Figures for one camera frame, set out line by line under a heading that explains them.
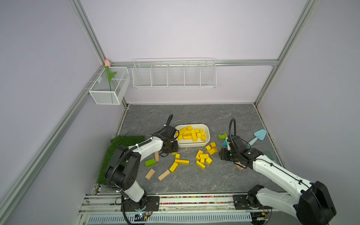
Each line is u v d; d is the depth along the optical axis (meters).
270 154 0.91
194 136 0.99
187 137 1.00
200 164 0.85
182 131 0.99
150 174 0.83
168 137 0.72
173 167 0.85
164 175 0.83
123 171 0.45
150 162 0.87
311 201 0.39
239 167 0.66
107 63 0.89
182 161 0.87
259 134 1.00
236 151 0.62
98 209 0.73
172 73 1.02
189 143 0.96
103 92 0.79
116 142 0.96
